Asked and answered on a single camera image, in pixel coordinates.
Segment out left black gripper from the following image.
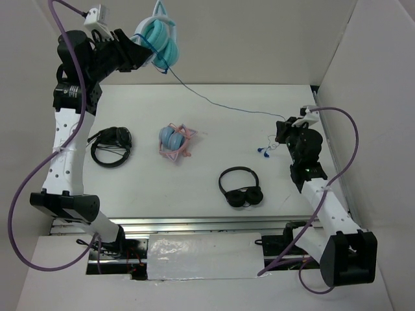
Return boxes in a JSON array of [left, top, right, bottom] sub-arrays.
[[86, 29, 152, 83]]

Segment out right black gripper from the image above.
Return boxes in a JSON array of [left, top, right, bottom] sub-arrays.
[[276, 117, 310, 163]]

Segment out blue headphone cable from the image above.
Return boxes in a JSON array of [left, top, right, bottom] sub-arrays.
[[132, 32, 288, 159]]

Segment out teal cat ear headphones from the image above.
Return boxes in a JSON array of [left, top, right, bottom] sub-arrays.
[[132, 1, 180, 73]]

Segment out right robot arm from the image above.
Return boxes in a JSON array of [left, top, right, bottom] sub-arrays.
[[276, 117, 377, 287]]

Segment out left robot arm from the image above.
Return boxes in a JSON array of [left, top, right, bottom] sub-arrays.
[[30, 29, 152, 259]]

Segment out small black headphones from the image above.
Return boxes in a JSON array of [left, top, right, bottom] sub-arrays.
[[218, 167, 264, 208]]

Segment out pink blue cat headphones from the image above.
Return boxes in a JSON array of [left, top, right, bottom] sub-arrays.
[[158, 123, 198, 162]]

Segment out white taped cover plate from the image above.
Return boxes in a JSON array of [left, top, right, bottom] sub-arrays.
[[147, 233, 265, 281]]

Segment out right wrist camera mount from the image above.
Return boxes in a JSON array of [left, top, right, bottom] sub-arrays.
[[292, 106, 320, 128]]

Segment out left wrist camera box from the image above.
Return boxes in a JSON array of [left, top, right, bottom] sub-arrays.
[[84, 4, 112, 39]]

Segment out large black wired headphones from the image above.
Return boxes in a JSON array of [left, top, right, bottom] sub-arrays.
[[87, 126, 132, 168]]

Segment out aluminium rail frame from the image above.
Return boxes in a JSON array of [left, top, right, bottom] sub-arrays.
[[48, 86, 361, 237]]

